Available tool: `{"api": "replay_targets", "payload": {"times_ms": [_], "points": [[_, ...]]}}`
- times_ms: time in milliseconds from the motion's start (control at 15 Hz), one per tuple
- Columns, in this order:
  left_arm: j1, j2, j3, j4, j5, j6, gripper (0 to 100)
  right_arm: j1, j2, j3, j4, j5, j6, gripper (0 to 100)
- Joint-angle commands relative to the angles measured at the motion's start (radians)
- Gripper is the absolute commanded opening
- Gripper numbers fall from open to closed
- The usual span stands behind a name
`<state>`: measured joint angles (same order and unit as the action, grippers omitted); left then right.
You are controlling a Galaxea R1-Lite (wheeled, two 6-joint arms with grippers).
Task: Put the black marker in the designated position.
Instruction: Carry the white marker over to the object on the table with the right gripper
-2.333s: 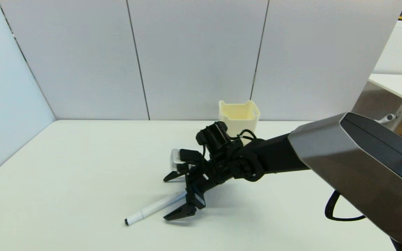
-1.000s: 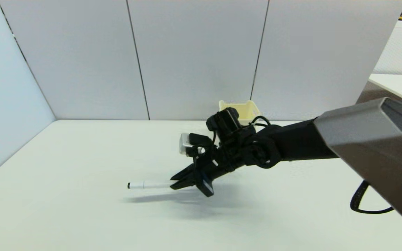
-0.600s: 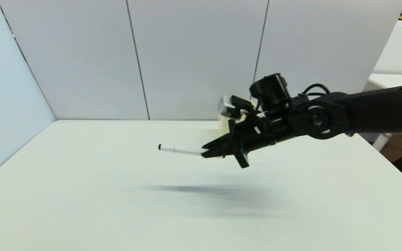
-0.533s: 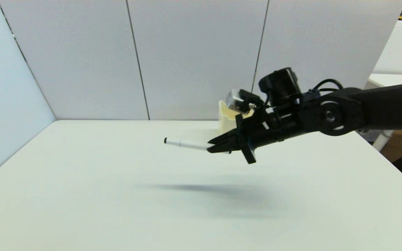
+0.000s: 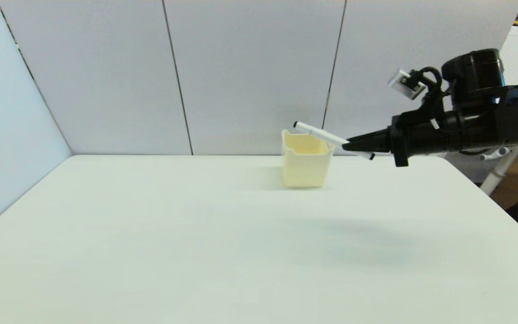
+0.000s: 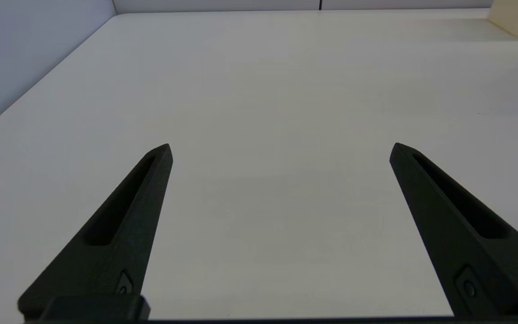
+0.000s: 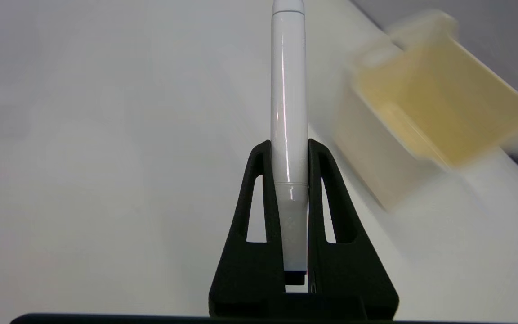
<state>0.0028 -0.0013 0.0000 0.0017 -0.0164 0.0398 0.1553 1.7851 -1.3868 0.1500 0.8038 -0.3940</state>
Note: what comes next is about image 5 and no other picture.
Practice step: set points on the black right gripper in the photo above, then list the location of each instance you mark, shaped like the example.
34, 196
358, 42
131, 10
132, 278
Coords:
421, 135

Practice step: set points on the white marker with black ends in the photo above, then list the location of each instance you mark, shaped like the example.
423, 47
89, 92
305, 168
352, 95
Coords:
317, 132

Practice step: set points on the cream plastic storage bin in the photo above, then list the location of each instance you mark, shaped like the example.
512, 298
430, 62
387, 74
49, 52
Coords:
306, 171

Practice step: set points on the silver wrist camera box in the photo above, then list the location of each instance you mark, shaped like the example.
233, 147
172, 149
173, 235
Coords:
405, 84

